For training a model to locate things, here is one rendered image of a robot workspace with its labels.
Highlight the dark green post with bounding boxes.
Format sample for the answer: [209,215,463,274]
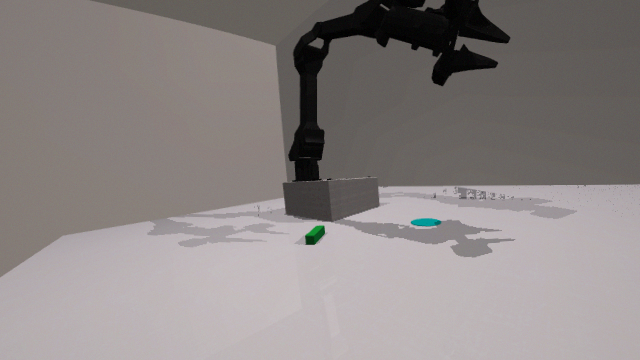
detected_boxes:
[305,226,325,245]

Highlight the cyan circle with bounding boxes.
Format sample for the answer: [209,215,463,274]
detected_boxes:
[411,218,441,226]

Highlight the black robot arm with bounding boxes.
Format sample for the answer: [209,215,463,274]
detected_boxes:
[288,0,425,182]

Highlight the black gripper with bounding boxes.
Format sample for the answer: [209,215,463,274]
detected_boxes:
[407,0,510,86]

